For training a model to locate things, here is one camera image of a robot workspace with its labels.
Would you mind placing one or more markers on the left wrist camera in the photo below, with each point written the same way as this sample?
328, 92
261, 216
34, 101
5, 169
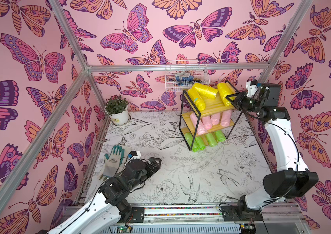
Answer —
134, 155

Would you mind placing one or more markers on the green grey work glove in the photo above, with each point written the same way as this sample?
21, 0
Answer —
114, 161

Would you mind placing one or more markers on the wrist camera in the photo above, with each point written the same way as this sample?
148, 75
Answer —
252, 87
134, 155

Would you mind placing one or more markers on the potted green plant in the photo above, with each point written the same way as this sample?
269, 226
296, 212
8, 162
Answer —
117, 109

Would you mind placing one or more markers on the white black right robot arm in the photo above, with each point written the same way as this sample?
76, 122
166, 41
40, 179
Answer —
292, 179

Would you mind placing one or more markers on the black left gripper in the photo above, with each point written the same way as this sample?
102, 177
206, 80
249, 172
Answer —
150, 171

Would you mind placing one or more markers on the wooden three-tier shelf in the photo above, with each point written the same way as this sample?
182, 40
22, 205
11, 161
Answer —
213, 106

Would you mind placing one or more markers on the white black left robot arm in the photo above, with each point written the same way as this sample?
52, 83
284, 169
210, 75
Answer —
107, 199

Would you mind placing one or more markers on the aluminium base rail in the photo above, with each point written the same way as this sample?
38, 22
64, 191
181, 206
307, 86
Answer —
219, 218

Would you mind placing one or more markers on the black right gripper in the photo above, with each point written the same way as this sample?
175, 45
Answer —
242, 101

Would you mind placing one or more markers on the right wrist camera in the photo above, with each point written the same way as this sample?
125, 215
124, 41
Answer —
252, 87

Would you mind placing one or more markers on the pink roll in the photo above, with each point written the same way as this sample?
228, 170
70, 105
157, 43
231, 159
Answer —
226, 118
207, 122
215, 118
199, 126

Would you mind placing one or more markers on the white wire basket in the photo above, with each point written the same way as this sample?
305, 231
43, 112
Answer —
183, 75

